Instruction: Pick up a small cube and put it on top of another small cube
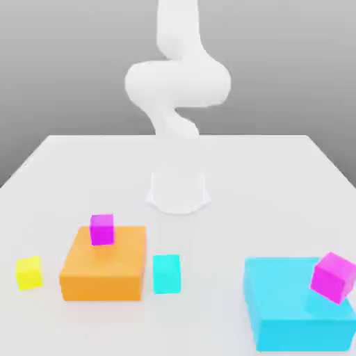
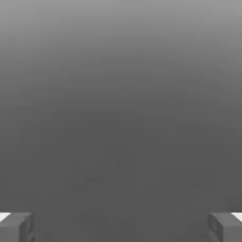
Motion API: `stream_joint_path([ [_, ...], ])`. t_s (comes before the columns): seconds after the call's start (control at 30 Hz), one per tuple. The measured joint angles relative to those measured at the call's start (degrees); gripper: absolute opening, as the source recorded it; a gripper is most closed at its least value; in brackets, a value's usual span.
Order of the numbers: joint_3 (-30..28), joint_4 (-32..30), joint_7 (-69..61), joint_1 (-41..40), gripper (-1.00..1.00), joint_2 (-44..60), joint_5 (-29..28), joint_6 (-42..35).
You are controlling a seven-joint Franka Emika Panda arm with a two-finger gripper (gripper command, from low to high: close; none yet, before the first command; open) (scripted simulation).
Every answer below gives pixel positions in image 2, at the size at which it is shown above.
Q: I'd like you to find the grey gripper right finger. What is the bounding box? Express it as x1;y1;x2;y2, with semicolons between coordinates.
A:
207;211;242;242

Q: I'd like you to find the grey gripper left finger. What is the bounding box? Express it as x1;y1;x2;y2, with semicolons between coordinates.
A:
0;211;36;242

